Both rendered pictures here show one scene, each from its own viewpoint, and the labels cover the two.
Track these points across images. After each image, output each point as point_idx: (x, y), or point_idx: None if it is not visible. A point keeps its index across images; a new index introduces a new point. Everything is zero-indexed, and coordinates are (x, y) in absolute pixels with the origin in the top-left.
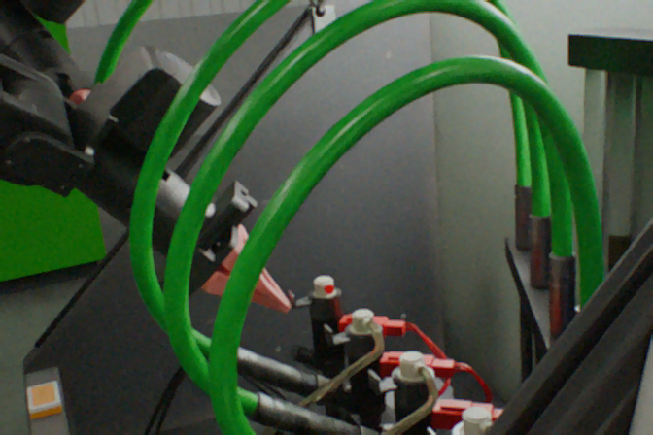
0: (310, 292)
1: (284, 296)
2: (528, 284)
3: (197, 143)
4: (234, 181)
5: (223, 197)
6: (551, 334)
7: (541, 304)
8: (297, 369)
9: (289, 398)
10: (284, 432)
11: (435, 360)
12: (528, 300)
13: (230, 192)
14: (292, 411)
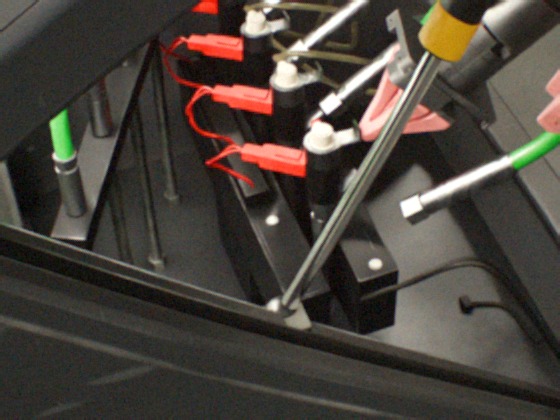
0: (337, 142)
1: (364, 127)
2: (114, 130)
3: (550, 396)
4: (410, 56)
5: (418, 50)
6: (136, 58)
7: (121, 97)
8: (349, 86)
9: (376, 292)
10: (376, 228)
11: (227, 92)
12: (127, 109)
13: (408, 35)
14: (344, 4)
